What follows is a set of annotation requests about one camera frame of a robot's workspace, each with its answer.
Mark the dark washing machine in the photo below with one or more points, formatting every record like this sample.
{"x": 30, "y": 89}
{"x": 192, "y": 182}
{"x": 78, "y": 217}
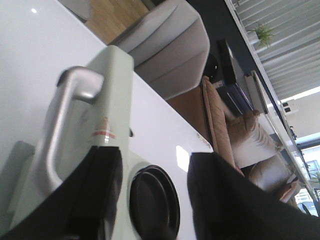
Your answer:
{"x": 226, "y": 74}

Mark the right grey upholstered chair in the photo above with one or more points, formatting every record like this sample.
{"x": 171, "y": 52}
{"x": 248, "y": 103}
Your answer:
{"x": 170, "y": 47}

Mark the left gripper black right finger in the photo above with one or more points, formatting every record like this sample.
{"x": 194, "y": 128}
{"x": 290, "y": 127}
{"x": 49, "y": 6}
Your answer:
{"x": 226, "y": 206}

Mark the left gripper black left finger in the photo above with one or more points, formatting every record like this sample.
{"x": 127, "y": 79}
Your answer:
{"x": 83, "y": 207}

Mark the black round frying pan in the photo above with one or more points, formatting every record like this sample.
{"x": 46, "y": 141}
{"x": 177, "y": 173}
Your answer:
{"x": 154, "y": 204}

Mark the potted green plant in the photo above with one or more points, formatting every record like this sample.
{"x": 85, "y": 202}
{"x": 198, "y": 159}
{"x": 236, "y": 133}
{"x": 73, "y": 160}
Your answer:
{"x": 264, "y": 34}

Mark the mint green breakfast maker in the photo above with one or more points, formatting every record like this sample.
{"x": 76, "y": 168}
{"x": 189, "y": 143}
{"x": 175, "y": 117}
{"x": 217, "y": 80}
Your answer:
{"x": 90, "y": 108}

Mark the beige sofa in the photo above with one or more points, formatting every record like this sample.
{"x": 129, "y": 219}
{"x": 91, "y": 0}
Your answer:
{"x": 248, "y": 148}

